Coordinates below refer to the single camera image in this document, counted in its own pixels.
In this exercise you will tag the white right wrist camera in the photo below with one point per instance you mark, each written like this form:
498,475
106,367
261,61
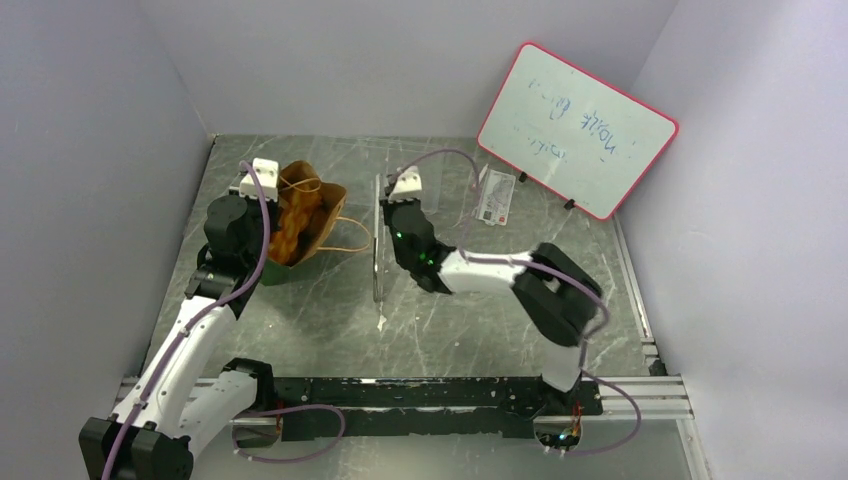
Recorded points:
404,186

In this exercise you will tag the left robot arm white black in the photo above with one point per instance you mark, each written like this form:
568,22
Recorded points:
179,331

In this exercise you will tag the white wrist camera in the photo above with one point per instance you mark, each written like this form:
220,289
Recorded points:
262,179
404,186

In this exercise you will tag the white ruler package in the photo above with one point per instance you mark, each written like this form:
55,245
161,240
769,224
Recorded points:
495,199

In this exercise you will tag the white pink marker pen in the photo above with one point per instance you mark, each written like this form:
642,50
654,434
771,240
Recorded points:
479,182

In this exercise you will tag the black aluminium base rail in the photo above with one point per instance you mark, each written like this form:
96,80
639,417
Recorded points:
301,408

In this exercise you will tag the silver metal tongs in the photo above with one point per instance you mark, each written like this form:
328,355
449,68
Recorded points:
377,289

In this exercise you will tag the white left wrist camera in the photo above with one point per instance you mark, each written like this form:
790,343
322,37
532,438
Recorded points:
262,179

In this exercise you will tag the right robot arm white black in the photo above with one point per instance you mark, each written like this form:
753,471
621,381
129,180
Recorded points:
555,294

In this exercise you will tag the pink framed whiteboard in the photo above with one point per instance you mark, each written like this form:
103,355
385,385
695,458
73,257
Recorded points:
575,134

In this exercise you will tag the aluminium side rail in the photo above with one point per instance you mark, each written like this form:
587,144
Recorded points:
652,359

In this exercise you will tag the green paper bag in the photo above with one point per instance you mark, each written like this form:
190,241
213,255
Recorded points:
300,175

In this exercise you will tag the orange fake bread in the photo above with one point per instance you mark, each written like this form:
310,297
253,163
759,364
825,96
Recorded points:
295,224

